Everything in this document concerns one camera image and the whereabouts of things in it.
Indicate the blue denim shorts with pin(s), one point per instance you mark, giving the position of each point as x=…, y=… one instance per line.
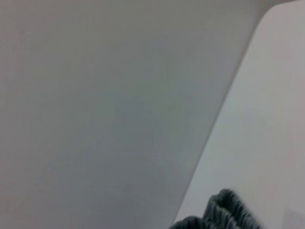
x=226, y=210

